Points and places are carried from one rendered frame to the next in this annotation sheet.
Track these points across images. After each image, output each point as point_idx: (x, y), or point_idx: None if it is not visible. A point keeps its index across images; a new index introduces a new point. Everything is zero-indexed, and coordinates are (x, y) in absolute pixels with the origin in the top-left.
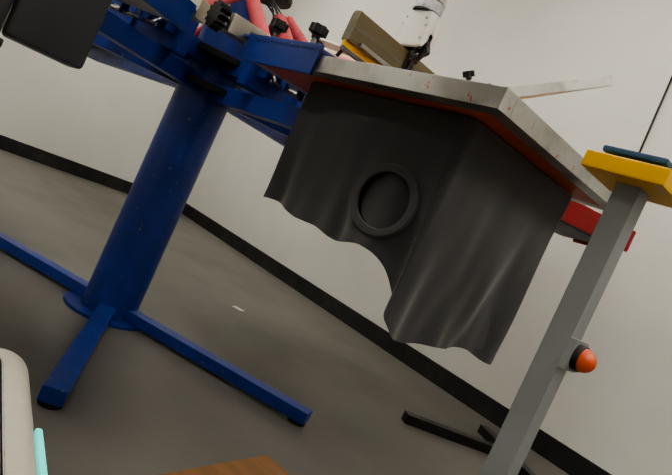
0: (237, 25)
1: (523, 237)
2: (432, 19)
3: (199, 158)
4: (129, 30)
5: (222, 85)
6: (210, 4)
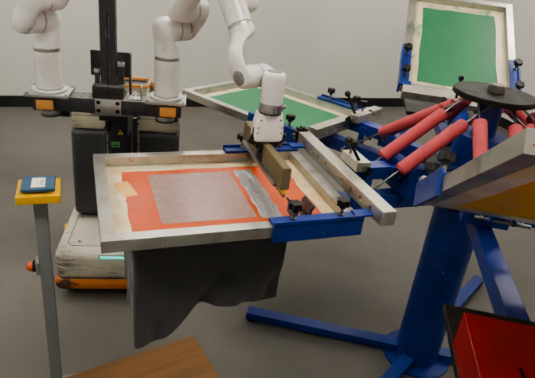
0: (299, 138)
1: (130, 254)
2: (254, 115)
3: (437, 247)
4: (355, 148)
5: None
6: (400, 123)
